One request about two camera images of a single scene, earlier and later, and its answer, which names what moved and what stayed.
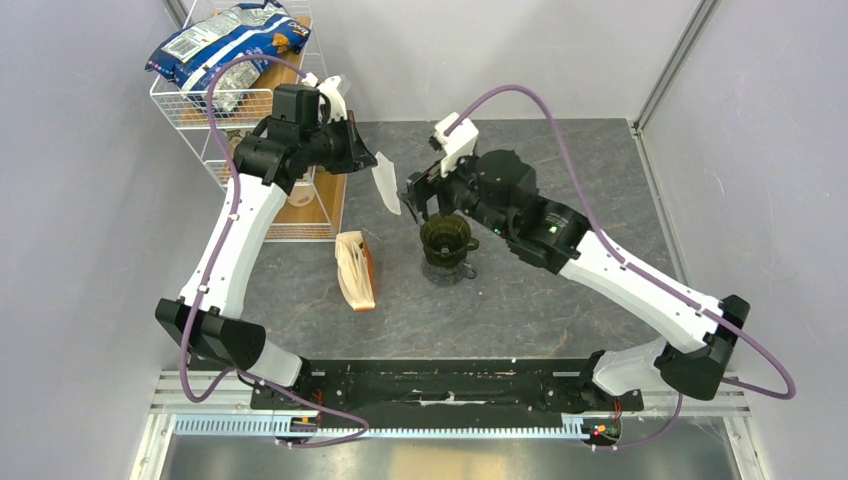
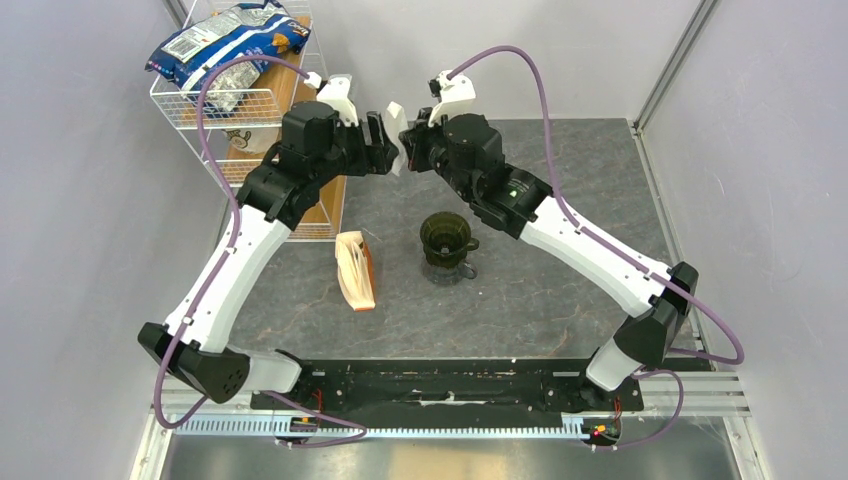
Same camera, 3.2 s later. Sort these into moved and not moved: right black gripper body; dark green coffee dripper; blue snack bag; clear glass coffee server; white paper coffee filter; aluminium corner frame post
Moved: right black gripper body; white paper coffee filter
Not moved: aluminium corner frame post; clear glass coffee server; dark green coffee dripper; blue snack bag
